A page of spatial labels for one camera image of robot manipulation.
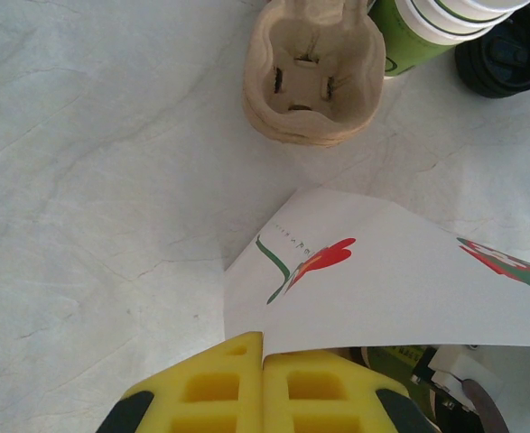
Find black cup lid stack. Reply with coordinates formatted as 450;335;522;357
454;0;530;99

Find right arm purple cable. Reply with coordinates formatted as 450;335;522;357
460;378;512;433

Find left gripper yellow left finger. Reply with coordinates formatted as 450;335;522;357
96;331;265;433

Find brown pulp cup carrier stack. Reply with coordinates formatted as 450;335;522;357
240;0;387;148

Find green white paper cup stack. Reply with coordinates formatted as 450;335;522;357
367;0;530;78

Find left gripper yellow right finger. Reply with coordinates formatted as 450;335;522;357
262;350;435;433

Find white flower paper bag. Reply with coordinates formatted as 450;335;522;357
222;187;530;357

